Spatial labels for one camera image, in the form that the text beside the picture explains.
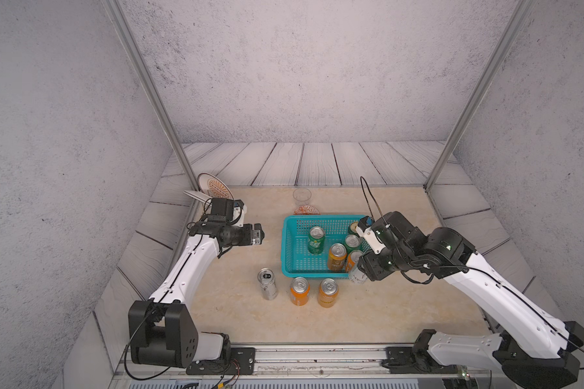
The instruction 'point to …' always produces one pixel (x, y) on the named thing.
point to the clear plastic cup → (302, 196)
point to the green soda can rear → (316, 240)
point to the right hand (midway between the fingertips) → (368, 262)
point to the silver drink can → (268, 288)
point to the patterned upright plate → (211, 185)
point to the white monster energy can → (358, 276)
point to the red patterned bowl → (307, 210)
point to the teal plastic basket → (295, 258)
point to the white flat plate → (199, 197)
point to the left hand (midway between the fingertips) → (255, 234)
